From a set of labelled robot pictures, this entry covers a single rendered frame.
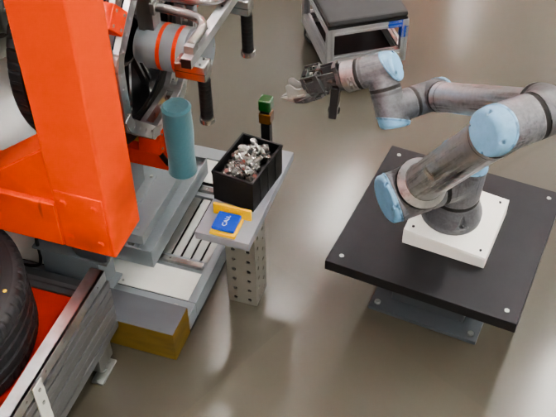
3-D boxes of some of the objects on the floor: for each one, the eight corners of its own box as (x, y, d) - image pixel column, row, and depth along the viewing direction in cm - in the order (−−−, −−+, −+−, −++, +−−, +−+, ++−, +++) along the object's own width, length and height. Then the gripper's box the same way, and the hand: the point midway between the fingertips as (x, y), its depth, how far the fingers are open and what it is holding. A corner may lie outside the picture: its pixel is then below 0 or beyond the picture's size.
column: (239, 278, 315) (233, 189, 285) (266, 285, 312) (264, 196, 283) (228, 299, 308) (222, 210, 278) (256, 306, 305) (253, 218, 276)
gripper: (339, 55, 264) (275, 71, 274) (333, 72, 258) (268, 89, 268) (351, 78, 269) (288, 93, 279) (345, 96, 263) (280, 112, 273)
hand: (286, 98), depth 274 cm, fingers closed
